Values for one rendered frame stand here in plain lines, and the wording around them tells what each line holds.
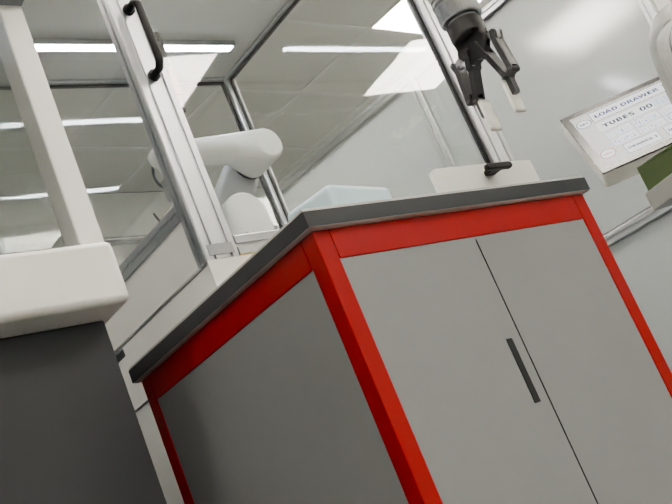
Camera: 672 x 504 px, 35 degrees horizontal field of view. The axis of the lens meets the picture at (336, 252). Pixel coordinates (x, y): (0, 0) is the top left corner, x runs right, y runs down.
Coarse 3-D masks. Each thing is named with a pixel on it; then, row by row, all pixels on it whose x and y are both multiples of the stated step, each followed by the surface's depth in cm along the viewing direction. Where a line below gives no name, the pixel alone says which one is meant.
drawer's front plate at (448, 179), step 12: (444, 168) 205; (456, 168) 207; (468, 168) 209; (480, 168) 212; (516, 168) 218; (528, 168) 220; (432, 180) 204; (444, 180) 204; (456, 180) 206; (468, 180) 208; (480, 180) 210; (492, 180) 212; (504, 180) 214; (516, 180) 216; (528, 180) 218
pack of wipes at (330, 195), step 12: (324, 192) 151; (336, 192) 151; (348, 192) 153; (360, 192) 156; (372, 192) 158; (384, 192) 160; (300, 204) 155; (312, 204) 153; (324, 204) 151; (336, 204) 150; (288, 216) 156
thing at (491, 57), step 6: (474, 42) 212; (474, 48) 212; (480, 48) 211; (480, 54) 211; (486, 54) 211; (492, 54) 211; (486, 60) 211; (492, 60) 210; (498, 60) 211; (492, 66) 210; (498, 66) 209; (504, 66) 210; (498, 72) 209; (504, 72) 208; (504, 78) 207
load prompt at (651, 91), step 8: (648, 88) 290; (656, 88) 289; (632, 96) 290; (640, 96) 289; (648, 96) 287; (616, 104) 290; (624, 104) 289; (632, 104) 287; (592, 112) 292; (600, 112) 290; (608, 112) 289; (616, 112) 287; (592, 120) 289
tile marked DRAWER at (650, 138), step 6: (654, 132) 274; (642, 138) 274; (648, 138) 273; (654, 138) 272; (660, 138) 271; (624, 144) 275; (630, 144) 274; (636, 144) 273; (642, 144) 272; (648, 144) 271; (630, 150) 272; (636, 150) 271
